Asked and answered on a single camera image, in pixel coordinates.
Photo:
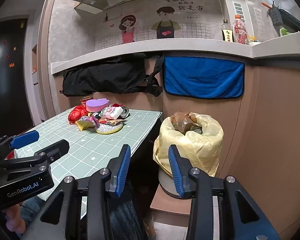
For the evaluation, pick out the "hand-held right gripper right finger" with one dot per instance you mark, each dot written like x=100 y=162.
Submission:
x=176 y=170

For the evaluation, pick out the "green kitchen item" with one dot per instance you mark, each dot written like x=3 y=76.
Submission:
x=283 y=32

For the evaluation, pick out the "pink heart snack packet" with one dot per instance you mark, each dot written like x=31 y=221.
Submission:
x=112 y=112

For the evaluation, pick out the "person's left hand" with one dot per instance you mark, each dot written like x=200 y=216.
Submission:
x=13 y=220

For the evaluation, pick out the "blue denim cloth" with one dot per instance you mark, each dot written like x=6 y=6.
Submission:
x=31 y=208

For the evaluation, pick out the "red paper cup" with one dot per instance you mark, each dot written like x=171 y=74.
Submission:
x=86 y=101

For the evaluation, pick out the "dark cloth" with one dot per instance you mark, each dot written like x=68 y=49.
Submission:
x=125 y=217

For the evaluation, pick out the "grey utensil holder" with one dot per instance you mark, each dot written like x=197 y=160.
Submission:
x=273 y=16

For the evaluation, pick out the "purple eggplant sponge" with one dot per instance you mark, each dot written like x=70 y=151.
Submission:
x=97 y=105

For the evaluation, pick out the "white vented column cover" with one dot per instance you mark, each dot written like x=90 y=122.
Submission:
x=236 y=12

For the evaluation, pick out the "bin with yellow bag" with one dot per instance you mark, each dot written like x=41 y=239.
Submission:
x=187 y=150

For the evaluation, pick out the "brown crumpled plastic bag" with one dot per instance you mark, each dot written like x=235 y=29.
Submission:
x=185 y=122

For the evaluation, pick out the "crumpled brown snack wrapper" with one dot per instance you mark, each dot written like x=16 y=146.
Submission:
x=113 y=122

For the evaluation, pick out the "clear bottle with label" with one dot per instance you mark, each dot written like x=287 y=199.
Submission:
x=227 y=33

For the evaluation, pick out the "yellow snack packet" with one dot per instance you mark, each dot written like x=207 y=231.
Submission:
x=86 y=123

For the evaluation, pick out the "white kitchen counter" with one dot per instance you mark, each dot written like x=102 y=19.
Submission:
x=165 y=45

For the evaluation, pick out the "crushed drink can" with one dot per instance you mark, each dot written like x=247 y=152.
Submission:
x=125 y=111

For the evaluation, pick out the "cartoon couple wall sticker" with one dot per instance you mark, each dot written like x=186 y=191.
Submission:
x=165 y=25

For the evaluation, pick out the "bottle of red chilies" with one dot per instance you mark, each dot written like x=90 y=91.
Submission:
x=240 y=30

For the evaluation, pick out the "green checked tablecloth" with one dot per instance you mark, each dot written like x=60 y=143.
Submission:
x=95 y=147

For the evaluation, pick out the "blue hanging towel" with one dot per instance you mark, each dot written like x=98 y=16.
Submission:
x=202 y=77

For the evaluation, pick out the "yellow round mesh scrubber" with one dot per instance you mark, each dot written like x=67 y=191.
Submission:
x=108 y=128

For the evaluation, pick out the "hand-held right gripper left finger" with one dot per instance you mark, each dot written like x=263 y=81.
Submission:
x=122 y=170

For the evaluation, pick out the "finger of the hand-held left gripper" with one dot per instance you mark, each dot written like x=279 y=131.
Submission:
x=55 y=148
x=25 y=138

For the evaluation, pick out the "small yellow jar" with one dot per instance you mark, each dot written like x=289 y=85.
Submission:
x=253 y=39

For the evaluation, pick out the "black door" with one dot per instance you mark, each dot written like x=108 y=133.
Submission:
x=7 y=80

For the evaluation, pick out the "red plastic bag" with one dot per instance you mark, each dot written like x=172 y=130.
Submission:
x=76 y=113

